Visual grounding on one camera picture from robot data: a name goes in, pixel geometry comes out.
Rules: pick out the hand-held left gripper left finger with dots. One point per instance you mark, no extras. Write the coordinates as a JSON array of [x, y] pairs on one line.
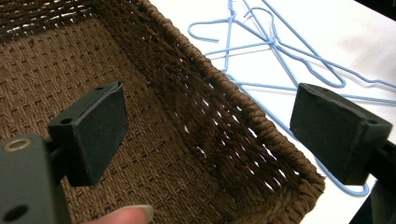
[[93, 133]]

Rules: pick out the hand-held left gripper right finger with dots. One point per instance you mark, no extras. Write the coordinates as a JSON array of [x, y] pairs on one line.
[[336, 130]]

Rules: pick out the brown woven basket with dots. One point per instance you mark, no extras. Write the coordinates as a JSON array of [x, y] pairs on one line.
[[155, 77]]

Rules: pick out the white table cover sheet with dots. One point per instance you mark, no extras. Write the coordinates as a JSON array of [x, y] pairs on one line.
[[342, 37]]

